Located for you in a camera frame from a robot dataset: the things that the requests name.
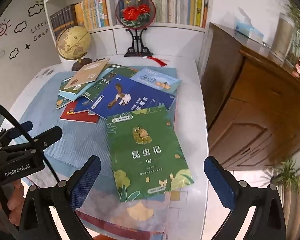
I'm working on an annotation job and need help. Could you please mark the glass vase with green plant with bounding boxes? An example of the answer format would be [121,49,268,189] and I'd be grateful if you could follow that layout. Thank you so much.
[270,0,300,67]

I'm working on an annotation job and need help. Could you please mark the red tassel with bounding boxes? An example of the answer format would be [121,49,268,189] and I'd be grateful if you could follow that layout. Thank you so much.
[140,54,170,67]

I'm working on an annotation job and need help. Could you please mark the red cartoon cover book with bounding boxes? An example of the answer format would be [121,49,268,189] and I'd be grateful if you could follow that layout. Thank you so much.
[59,101,100,124]

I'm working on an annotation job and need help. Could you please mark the pale spine book row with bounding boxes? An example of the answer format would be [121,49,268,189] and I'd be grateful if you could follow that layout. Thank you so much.
[113,0,210,28]

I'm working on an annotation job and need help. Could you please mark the dark spine book row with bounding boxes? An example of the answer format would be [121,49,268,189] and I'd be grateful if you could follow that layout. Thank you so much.
[49,4,78,39]

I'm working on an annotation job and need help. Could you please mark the dark blue book orange animal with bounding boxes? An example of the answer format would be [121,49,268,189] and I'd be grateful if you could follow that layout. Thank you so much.
[75,96,94,113]

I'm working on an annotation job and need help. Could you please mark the person's left hand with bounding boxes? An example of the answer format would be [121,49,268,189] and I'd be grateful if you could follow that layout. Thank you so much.
[0,179,25,227]

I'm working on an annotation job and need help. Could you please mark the teal book yellow flower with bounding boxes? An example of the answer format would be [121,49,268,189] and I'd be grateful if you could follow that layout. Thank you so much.
[56,96,72,110]

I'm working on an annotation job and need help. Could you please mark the dark blue bird book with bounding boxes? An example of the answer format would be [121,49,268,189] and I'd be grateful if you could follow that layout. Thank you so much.
[87,76,177,119]

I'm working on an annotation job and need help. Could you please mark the light blue tissue box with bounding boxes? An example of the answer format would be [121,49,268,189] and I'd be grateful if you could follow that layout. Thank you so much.
[235,21,263,43]

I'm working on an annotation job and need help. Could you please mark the white bookshelf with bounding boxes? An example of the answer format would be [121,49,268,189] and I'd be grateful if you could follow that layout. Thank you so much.
[41,0,213,65]

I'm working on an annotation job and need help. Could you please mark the light blue textured mat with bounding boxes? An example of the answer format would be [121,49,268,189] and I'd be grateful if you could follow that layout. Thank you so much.
[18,65,182,182]

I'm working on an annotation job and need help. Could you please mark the teal green mantis book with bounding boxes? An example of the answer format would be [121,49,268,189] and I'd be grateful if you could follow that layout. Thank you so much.
[81,74,120,103]

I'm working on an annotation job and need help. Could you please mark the green potted plant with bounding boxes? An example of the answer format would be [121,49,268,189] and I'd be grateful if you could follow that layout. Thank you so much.
[261,157,300,193]

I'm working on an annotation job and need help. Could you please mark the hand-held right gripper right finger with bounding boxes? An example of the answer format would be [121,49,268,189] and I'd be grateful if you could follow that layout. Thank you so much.
[204,156,287,240]

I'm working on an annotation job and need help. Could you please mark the orange yellow book row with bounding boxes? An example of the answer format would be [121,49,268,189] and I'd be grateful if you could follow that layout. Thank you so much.
[74,0,110,30]

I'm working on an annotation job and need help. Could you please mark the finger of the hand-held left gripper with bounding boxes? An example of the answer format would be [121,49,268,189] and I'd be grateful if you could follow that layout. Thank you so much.
[1,126,63,155]
[7,121,33,140]

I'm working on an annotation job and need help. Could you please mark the dark green book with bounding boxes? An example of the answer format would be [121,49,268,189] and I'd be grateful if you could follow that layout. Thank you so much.
[107,64,140,79]

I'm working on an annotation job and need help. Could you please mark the yellow globe wooden base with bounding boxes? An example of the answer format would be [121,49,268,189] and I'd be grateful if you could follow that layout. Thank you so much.
[56,26,92,72]

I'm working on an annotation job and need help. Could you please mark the pale blue book orange fruits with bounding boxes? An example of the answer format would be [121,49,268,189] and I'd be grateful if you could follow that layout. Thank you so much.
[130,67,183,95]

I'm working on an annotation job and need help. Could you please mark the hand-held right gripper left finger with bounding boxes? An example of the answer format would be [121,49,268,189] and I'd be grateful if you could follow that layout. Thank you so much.
[19,155,102,240]

